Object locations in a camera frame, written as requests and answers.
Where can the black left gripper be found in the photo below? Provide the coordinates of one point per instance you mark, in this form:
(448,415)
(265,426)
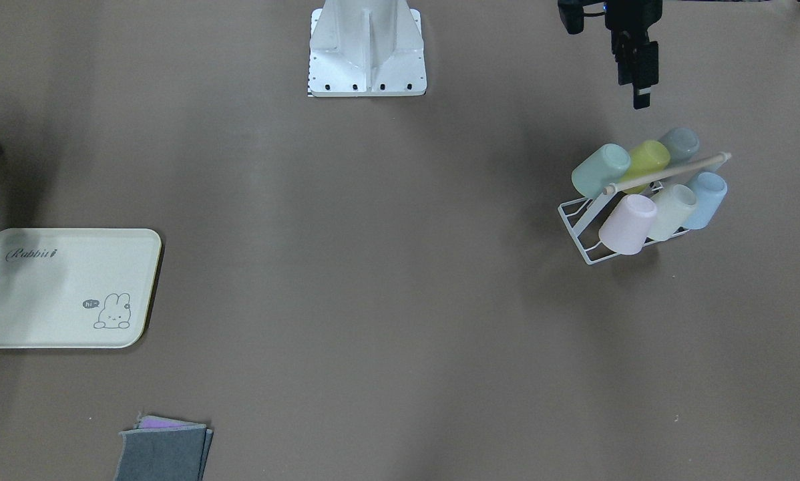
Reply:
(632,16)

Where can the cream rabbit tray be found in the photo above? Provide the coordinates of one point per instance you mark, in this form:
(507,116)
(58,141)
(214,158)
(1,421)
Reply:
(76,287)

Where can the green cup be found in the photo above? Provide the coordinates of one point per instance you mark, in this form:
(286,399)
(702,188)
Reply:
(606,165)

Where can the grey cup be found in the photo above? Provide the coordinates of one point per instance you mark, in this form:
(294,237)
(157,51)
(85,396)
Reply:
(682,144)

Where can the yellow cup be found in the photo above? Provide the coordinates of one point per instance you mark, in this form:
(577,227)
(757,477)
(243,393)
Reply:
(648,157)

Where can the light blue cup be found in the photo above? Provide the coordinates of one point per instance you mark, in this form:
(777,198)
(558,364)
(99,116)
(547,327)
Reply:
(710,190)

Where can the cream white cup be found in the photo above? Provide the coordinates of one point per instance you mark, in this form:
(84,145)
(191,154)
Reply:
(674,206)

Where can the pink cup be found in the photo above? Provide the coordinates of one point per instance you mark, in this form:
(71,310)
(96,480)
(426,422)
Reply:
(626,229)

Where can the purple cloth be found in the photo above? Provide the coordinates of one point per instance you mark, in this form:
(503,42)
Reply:
(157,422)

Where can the grey cloth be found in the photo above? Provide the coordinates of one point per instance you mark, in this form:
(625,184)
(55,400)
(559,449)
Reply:
(164,454)

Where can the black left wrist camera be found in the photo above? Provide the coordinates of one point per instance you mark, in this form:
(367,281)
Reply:
(573,12)

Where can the white wire cup rack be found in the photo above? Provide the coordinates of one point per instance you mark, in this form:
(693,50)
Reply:
(583,217)

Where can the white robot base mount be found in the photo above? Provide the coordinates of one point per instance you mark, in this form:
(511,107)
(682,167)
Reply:
(366,49)

